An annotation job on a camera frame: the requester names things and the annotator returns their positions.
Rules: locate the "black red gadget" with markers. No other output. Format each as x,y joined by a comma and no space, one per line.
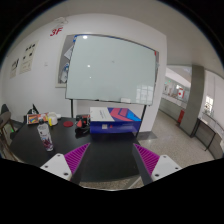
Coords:
83,121

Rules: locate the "white paper on box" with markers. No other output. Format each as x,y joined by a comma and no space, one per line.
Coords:
100,114

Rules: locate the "grey concrete pillar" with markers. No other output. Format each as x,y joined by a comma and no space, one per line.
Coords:
192,110

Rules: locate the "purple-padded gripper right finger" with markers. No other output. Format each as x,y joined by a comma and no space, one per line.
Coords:
151,166

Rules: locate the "colourful small box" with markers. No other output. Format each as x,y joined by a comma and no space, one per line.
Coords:
34,118

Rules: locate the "blue pink cardboard box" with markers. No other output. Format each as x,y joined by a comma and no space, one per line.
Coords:
124,121

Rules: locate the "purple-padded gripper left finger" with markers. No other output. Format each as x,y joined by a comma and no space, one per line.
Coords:
66,166

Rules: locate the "white cup yellow handle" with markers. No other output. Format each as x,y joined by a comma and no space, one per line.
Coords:
52,119

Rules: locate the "clear water bottle patterned label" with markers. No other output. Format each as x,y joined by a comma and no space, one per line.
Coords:
44,133

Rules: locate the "red 3F wall sign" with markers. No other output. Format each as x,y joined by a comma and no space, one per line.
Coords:
56,31

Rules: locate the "white wall poster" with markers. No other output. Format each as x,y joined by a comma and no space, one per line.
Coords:
27,58

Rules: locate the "red round coaster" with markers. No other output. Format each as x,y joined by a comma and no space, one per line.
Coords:
68,124

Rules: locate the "small wall poster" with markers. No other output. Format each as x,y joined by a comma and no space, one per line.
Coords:
14,68

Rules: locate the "large whiteboard on stand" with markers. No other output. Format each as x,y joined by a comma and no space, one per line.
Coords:
106,68

